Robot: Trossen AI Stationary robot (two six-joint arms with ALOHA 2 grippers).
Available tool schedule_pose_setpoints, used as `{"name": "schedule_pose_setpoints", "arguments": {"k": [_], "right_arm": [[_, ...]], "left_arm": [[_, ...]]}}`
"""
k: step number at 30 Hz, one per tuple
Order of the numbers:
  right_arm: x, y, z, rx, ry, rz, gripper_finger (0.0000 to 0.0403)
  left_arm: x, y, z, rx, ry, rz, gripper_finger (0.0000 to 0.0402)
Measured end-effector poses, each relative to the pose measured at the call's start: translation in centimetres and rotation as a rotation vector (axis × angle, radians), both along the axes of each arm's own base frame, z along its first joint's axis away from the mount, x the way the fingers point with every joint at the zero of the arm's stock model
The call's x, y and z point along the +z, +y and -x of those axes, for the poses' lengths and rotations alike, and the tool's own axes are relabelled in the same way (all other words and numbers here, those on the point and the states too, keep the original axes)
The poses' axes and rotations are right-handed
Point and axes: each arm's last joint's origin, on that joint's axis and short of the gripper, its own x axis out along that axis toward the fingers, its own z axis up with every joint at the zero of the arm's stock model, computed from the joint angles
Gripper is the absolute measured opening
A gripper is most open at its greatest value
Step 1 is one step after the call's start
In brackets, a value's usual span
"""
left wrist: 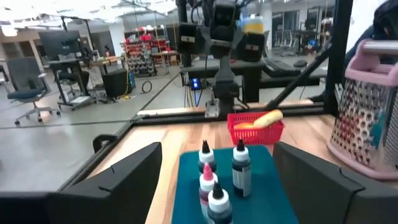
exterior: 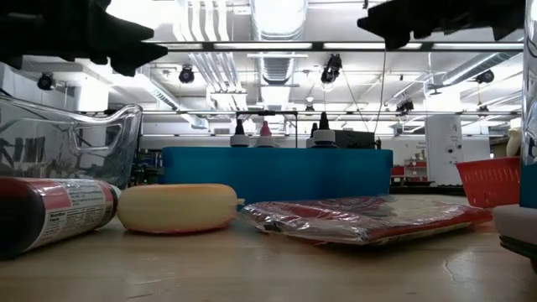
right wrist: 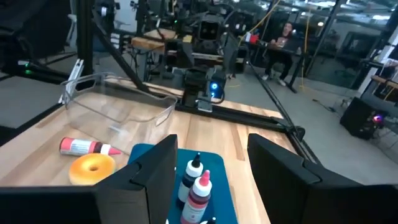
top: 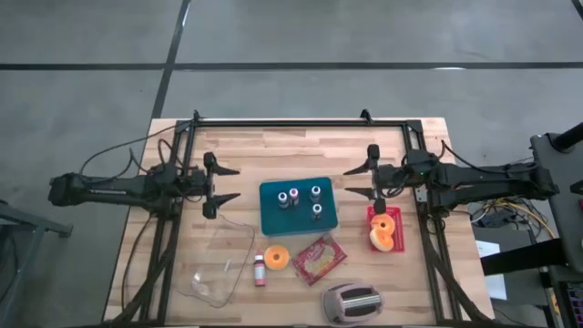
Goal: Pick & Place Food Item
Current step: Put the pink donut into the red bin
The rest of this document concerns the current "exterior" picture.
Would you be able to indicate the red foil snack packet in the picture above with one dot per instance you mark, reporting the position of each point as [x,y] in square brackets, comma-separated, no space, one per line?
[356,218]

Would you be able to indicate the black monitor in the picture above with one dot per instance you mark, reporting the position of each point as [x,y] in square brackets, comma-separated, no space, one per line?
[356,140]

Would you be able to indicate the black ceiling spotlight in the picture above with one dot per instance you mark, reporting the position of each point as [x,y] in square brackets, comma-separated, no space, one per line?
[331,69]
[186,74]
[484,76]
[405,105]
[45,81]

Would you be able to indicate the small pink-capped dropper bottle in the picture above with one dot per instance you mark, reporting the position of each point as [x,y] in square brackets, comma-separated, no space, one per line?
[265,142]

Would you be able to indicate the red storage shelf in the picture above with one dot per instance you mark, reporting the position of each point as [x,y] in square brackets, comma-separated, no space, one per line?
[409,170]

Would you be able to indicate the bottles in blue bin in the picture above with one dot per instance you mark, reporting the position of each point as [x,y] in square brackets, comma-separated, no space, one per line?
[268,112]

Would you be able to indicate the black overhead rig beam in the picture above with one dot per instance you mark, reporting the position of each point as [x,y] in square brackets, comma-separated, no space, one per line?
[319,46]

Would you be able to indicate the white pillar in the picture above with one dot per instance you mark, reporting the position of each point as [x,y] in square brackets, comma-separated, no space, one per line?
[442,147]

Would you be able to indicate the clear plastic bin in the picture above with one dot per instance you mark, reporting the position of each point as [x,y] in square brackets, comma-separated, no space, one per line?
[25,126]

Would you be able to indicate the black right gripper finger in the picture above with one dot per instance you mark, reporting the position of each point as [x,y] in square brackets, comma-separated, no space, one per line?
[400,38]
[394,17]

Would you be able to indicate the red plastic basket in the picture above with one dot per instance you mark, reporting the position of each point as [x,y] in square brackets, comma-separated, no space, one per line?
[486,182]

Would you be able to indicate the teal plastic bin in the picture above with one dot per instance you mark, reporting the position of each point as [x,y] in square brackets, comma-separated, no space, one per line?
[272,172]

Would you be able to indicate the large red pink-capped bottle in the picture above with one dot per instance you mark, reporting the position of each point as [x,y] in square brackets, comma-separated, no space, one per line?
[63,209]

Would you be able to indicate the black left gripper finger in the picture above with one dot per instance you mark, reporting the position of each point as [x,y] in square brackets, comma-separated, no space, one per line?
[121,31]
[138,54]

